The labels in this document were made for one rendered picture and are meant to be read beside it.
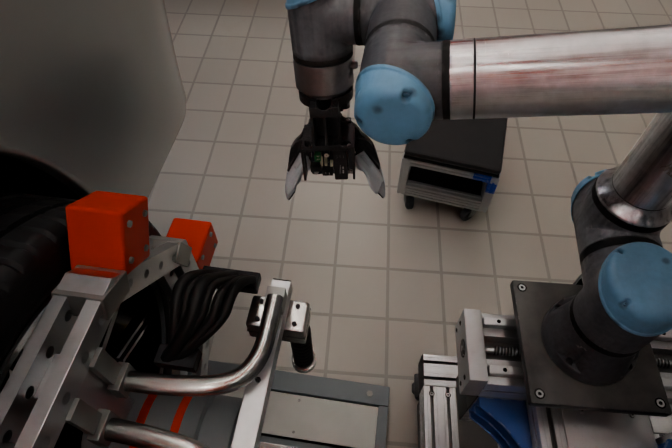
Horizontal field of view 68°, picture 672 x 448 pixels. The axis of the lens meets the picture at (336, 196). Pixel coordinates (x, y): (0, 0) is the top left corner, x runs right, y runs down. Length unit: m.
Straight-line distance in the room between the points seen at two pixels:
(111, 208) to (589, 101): 0.54
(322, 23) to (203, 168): 1.72
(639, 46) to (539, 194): 1.79
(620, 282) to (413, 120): 0.43
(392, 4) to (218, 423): 0.59
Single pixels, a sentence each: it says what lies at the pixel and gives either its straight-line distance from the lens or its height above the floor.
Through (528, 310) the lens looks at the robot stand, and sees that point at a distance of 0.98.
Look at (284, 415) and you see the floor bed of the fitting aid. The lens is 1.63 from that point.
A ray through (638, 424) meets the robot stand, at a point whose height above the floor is 0.73.
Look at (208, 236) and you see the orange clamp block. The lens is 0.96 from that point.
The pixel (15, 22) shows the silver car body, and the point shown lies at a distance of 0.84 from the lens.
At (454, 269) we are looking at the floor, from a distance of 1.94.
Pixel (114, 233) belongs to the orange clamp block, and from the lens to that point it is 0.67.
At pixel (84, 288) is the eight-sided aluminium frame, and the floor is 1.12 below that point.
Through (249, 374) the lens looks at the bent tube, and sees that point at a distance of 0.68.
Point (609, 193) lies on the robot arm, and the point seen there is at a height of 1.07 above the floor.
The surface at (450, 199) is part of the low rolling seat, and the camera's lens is 1.96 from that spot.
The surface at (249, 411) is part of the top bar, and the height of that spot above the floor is 0.98.
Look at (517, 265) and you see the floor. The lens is 2.02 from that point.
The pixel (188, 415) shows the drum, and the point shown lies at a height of 0.92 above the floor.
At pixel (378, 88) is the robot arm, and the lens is 0.45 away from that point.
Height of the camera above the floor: 1.65
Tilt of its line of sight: 53 degrees down
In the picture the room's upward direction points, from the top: straight up
